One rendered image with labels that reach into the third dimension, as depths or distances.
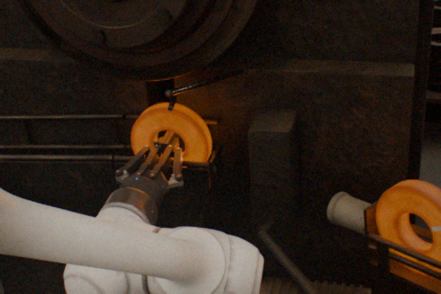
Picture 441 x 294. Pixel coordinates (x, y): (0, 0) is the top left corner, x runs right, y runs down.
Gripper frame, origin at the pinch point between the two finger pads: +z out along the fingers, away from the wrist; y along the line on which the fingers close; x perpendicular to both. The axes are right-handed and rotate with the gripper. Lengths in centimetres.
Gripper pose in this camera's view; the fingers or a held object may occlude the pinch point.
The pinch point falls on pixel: (170, 140)
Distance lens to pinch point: 133.4
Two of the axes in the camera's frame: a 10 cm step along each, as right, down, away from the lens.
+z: 2.3, -5.3, 8.1
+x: -0.8, -8.4, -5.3
